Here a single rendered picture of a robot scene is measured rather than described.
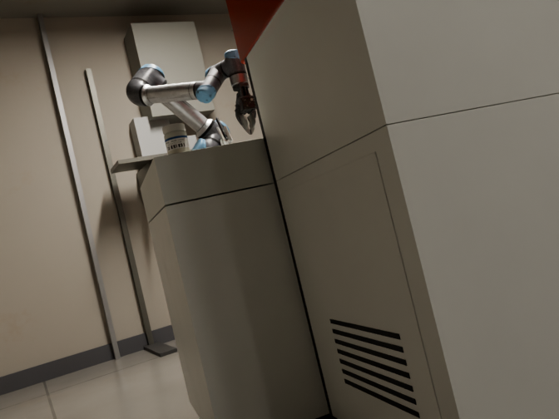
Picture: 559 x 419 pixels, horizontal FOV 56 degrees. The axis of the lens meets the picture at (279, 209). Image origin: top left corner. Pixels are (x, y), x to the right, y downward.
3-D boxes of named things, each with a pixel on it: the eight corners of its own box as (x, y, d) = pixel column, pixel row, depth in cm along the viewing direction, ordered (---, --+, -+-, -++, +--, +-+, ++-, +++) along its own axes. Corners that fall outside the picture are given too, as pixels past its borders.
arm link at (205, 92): (111, 94, 234) (205, 85, 215) (123, 80, 241) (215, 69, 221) (125, 115, 242) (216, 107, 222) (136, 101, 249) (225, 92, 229)
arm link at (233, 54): (230, 56, 232) (244, 49, 226) (236, 81, 231) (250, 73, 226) (218, 54, 225) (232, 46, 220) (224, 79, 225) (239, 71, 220)
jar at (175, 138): (193, 151, 160) (185, 121, 161) (170, 155, 158) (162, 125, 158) (189, 155, 167) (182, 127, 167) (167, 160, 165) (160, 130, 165)
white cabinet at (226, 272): (492, 377, 183) (435, 150, 186) (229, 482, 151) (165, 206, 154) (396, 350, 243) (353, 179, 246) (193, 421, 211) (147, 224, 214)
